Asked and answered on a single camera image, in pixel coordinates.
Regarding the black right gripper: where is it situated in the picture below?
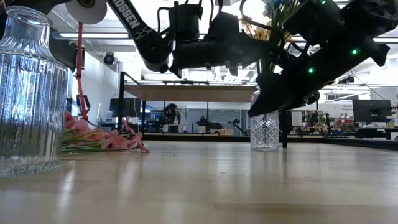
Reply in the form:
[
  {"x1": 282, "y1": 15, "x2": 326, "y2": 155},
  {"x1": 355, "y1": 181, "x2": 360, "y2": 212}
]
[{"x1": 248, "y1": 39, "x2": 352, "y2": 117}]

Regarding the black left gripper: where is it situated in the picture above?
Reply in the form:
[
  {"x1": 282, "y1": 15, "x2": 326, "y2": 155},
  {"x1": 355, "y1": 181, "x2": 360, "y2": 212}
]
[{"x1": 214, "y1": 30, "x2": 282, "y2": 77}]

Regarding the blue artificial flower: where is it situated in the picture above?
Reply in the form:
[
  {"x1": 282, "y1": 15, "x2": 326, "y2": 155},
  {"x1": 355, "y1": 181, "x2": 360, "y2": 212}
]
[{"x1": 262, "y1": 0, "x2": 301, "y2": 75}]

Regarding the diamond-pattern clear glass vase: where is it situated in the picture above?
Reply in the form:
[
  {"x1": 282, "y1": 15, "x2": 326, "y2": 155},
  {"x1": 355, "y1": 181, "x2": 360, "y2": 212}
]
[{"x1": 249, "y1": 90, "x2": 280, "y2": 152}]

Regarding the pink artificial flower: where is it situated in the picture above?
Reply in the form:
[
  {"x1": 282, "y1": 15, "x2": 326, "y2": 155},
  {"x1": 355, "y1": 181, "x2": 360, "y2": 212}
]
[
  {"x1": 63, "y1": 110, "x2": 137, "y2": 147},
  {"x1": 62, "y1": 129, "x2": 150, "y2": 154}
]

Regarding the cardboard box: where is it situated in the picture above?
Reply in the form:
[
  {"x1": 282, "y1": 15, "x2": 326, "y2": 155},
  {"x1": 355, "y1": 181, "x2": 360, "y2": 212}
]
[{"x1": 210, "y1": 128, "x2": 234, "y2": 136}]

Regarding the black computer monitor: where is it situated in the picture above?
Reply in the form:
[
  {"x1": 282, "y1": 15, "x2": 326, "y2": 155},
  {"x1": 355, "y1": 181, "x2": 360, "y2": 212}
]
[
  {"x1": 109, "y1": 98, "x2": 142, "y2": 119},
  {"x1": 352, "y1": 98, "x2": 392, "y2": 123}
]

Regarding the white round disc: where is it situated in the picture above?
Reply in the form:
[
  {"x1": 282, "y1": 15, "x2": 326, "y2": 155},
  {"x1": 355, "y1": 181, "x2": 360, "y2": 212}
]
[{"x1": 65, "y1": 0, "x2": 108, "y2": 25}]

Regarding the red clamp pole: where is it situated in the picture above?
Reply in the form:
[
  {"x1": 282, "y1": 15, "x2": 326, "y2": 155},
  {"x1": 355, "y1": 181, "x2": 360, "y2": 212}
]
[{"x1": 75, "y1": 21, "x2": 91, "y2": 121}]

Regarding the ribbed clear glass vase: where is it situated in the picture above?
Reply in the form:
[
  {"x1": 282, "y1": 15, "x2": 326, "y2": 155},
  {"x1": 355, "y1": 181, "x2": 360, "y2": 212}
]
[{"x1": 0, "y1": 5, "x2": 70, "y2": 178}]

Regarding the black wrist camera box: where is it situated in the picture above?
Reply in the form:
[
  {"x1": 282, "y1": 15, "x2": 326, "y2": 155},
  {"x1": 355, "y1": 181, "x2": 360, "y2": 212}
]
[{"x1": 207, "y1": 11, "x2": 241, "y2": 43}]

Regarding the wooden shelf black frame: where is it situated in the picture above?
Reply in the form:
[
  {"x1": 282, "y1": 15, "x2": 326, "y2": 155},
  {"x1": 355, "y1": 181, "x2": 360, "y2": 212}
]
[{"x1": 117, "y1": 71, "x2": 289, "y2": 149}]

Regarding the black table edge rail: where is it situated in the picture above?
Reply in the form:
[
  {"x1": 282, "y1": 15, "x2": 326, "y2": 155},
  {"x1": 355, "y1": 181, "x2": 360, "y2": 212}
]
[{"x1": 142, "y1": 133, "x2": 398, "y2": 151}]

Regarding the black ceiling camera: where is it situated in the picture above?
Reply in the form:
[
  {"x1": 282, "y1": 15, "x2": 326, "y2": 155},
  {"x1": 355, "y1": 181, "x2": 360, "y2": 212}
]
[{"x1": 103, "y1": 52, "x2": 116, "y2": 66}]

